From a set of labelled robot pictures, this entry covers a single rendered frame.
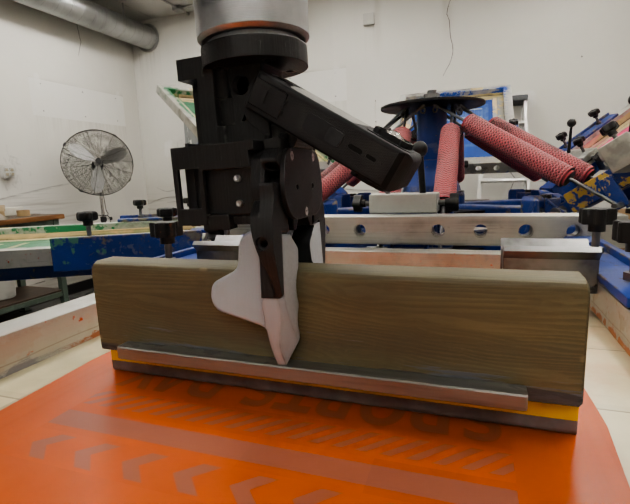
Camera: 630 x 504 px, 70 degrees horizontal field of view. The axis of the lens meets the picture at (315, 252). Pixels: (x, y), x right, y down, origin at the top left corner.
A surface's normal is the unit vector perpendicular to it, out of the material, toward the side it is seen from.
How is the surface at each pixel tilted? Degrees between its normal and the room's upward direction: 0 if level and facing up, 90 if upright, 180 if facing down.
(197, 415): 0
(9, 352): 90
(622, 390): 0
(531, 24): 90
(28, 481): 0
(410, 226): 90
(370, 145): 92
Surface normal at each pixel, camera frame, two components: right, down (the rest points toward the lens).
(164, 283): -0.34, 0.18
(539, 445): -0.04, -0.99
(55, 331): 0.94, 0.02
